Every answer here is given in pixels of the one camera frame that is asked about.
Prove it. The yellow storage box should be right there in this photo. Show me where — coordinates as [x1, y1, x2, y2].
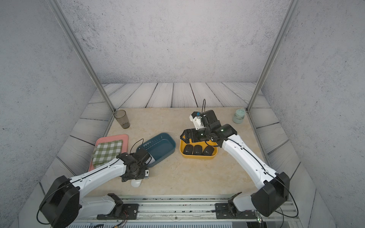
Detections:
[179, 136, 218, 160]

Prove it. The black mouse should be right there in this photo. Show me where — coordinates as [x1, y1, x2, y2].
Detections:
[202, 146, 214, 156]
[193, 145, 203, 156]
[183, 144, 194, 155]

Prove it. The long white mouse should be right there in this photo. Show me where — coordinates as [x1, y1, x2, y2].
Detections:
[131, 179, 142, 188]

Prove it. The dark teal storage box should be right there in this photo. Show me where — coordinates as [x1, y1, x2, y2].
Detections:
[136, 133, 176, 168]

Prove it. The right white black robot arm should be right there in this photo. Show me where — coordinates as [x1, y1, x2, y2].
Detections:
[180, 110, 290, 217]

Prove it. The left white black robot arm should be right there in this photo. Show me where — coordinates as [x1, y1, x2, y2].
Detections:
[37, 149, 153, 228]

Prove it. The pale green glass jar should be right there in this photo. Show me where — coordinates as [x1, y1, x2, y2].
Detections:
[232, 109, 246, 124]

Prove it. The pink tray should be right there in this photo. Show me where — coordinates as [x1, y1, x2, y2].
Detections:
[88, 133, 129, 172]

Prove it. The green checkered cloth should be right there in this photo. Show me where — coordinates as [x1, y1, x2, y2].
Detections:
[91, 140, 123, 168]

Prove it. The brown translucent cup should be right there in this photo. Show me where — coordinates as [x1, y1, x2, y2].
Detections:
[113, 110, 130, 129]

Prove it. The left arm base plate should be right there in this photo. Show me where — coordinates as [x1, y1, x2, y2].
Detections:
[97, 203, 139, 220]

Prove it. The aluminium rail frame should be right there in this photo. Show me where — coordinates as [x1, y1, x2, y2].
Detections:
[66, 195, 302, 228]

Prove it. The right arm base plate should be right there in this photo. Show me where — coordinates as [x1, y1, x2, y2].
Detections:
[212, 203, 257, 219]

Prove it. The right aluminium corner post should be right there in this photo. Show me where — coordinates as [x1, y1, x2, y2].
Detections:
[246, 0, 300, 113]

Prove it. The aluminium corner post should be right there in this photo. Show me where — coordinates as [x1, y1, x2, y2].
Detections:
[47, 0, 116, 113]
[246, 0, 300, 113]

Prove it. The left aluminium corner post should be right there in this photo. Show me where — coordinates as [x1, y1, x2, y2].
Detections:
[47, 0, 116, 113]

